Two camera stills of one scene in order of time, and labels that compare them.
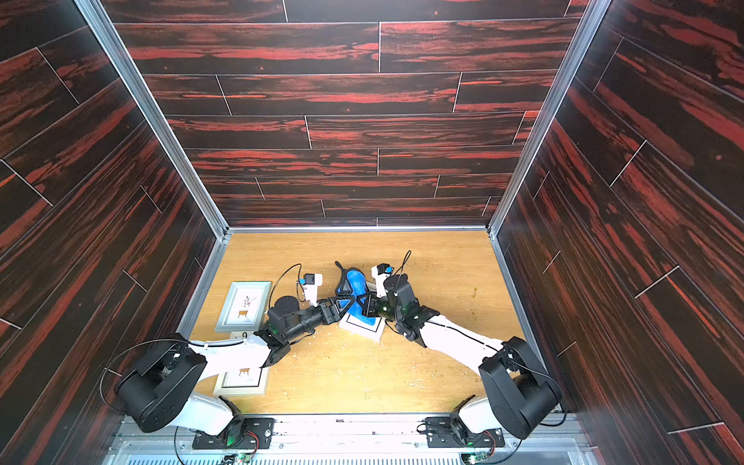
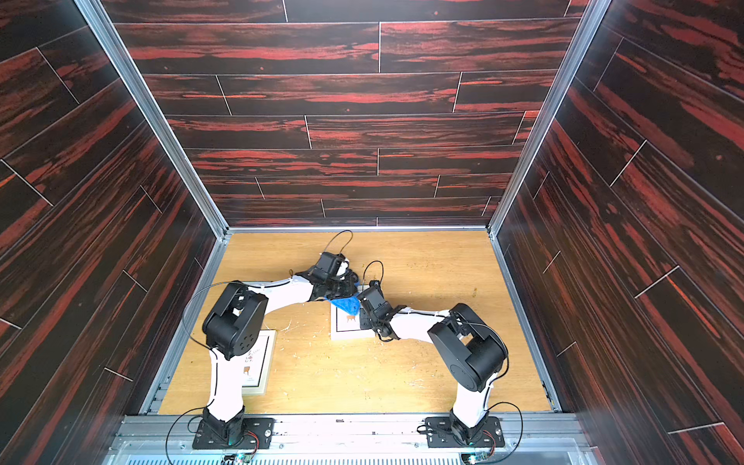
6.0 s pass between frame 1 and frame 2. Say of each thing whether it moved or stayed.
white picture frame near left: stayed
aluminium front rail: stayed
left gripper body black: moved
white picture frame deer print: moved
